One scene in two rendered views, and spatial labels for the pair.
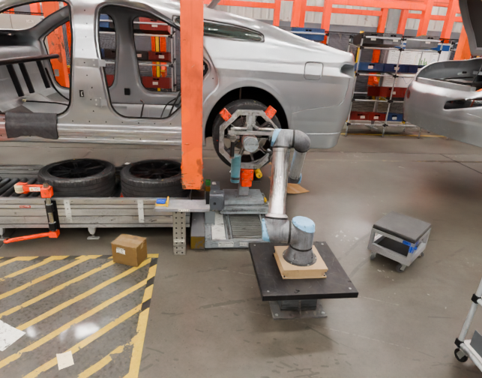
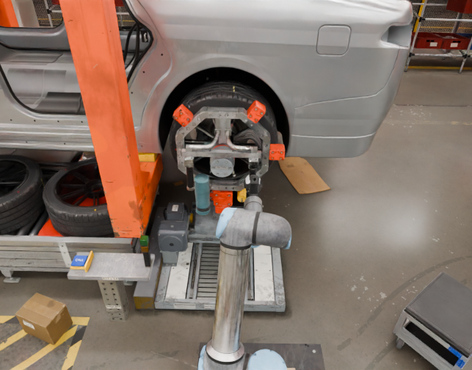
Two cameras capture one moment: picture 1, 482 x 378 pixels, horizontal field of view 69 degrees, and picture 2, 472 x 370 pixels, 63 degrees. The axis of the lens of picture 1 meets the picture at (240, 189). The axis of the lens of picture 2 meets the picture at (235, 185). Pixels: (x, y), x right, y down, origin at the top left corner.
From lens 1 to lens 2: 1.36 m
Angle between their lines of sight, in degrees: 16
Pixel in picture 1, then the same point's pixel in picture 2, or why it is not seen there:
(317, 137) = (336, 142)
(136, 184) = (59, 216)
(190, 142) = (114, 180)
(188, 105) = (100, 127)
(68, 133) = not seen: outside the picture
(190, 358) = not seen: outside the picture
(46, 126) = not seen: outside the picture
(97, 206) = (4, 248)
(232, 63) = (191, 30)
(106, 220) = (22, 263)
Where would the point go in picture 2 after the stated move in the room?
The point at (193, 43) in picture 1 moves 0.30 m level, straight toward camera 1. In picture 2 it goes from (88, 26) to (60, 51)
